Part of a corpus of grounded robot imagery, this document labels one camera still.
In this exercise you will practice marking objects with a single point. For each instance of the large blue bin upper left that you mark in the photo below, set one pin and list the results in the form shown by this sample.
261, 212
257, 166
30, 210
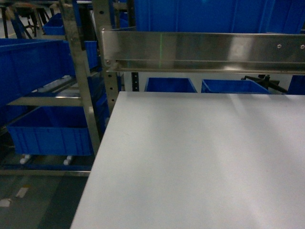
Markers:
220, 16

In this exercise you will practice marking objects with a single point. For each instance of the blue bin below middle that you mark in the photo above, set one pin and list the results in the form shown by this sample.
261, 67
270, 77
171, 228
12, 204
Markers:
232, 87

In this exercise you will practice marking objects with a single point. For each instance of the blue bin lower left shelf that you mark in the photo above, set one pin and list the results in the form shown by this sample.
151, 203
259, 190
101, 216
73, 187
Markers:
52, 130

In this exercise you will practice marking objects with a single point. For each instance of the stainless steel shelf rail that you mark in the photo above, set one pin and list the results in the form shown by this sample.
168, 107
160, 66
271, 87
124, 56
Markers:
142, 51

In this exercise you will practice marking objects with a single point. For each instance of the blue bin below left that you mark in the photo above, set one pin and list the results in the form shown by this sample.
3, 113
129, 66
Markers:
171, 85

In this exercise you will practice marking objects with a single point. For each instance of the steel shelf upright post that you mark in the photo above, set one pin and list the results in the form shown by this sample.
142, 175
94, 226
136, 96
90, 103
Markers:
72, 24

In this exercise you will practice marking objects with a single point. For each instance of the blue bin below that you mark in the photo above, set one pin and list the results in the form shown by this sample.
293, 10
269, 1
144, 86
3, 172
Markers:
232, 87
171, 85

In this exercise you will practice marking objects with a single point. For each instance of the blue bin on left shelf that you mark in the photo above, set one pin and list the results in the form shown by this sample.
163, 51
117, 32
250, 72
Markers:
28, 64

